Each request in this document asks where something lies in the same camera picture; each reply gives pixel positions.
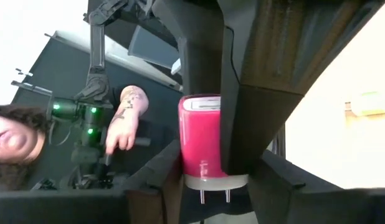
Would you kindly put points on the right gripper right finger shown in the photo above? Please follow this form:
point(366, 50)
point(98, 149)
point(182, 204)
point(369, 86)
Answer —
point(304, 205)

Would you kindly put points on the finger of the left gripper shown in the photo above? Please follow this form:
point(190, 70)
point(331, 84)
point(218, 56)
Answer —
point(264, 77)
point(198, 46)

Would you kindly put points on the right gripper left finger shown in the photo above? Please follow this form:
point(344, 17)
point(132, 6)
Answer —
point(142, 199)

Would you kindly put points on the pink wall charger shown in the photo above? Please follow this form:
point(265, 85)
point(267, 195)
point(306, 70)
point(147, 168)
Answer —
point(200, 140)

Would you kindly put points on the person's forearm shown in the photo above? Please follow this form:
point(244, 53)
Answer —
point(131, 102)

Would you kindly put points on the grey screen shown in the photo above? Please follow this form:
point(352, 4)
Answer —
point(152, 46)

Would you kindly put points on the person's hand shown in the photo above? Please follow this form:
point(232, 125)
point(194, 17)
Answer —
point(121, 137)

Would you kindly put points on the person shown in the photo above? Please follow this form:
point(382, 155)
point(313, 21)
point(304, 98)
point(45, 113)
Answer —
point(15, 140)

